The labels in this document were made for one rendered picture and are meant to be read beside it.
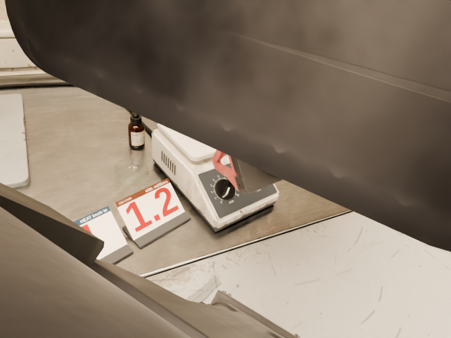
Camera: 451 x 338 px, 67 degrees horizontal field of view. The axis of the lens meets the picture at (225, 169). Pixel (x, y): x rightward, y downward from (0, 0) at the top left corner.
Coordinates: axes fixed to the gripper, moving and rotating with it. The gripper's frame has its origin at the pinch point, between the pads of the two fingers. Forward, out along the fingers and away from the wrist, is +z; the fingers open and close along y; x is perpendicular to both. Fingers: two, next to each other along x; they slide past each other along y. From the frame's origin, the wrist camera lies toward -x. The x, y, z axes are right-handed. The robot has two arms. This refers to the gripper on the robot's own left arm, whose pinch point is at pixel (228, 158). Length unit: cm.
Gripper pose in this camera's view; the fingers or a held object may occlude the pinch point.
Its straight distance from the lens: 42.7
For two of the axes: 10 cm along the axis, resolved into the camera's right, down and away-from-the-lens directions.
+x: 2.8, 9.6, 0.8
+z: -5.3, 0.9, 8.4
